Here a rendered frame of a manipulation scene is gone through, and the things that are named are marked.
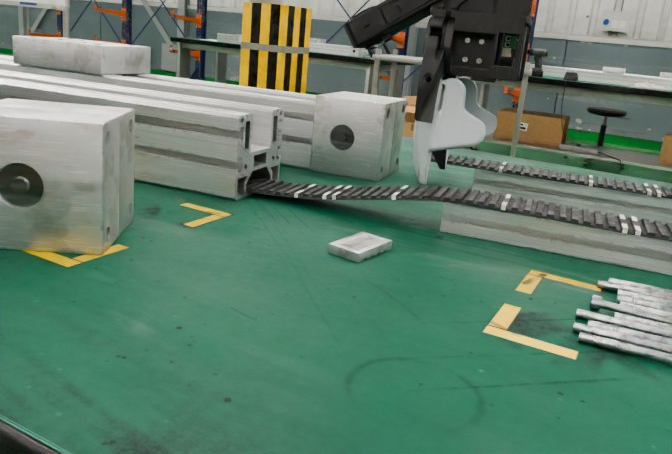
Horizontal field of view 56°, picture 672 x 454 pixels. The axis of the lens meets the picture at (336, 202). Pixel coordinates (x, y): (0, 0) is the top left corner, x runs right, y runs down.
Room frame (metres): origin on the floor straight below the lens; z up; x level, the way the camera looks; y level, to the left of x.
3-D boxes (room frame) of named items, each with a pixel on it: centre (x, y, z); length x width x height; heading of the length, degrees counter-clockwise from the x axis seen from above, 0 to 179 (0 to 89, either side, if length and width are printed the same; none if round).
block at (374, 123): (0.82, -0.03, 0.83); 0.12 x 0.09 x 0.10; 161
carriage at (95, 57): (0.96, 0.40, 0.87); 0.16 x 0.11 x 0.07; 71
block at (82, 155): (0.47, 0.22, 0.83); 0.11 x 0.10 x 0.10; 5
